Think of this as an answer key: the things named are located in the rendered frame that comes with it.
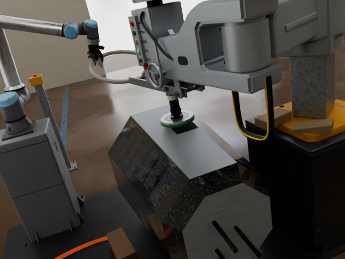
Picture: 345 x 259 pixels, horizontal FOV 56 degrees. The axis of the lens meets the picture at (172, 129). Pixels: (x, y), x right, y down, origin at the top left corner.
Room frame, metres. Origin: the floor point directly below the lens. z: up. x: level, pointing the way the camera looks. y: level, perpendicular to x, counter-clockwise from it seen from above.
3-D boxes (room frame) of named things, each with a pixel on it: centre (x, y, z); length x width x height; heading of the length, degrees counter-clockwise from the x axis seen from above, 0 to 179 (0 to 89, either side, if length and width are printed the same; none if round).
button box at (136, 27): (1.92, 0.09, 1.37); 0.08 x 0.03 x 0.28; 30
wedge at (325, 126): (1.56, -0.74, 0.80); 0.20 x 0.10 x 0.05; 54
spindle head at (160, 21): (1.85, -0.08, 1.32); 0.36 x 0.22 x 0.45; 30
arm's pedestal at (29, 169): (2.35, 1.13, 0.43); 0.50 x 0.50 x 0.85; 12
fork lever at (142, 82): (2.01, 0.01, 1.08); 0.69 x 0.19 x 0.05; 30
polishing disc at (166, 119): (1.92, -0.04, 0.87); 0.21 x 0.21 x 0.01
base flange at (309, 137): (1.77, -0.85, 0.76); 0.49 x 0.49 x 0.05; 17
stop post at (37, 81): (3.34, 1.26, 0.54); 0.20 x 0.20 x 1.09; 17
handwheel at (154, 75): (1.75, 0.00, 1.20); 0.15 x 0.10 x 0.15; 30
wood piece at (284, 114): (1.75, -0.60, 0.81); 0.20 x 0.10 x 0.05; 115
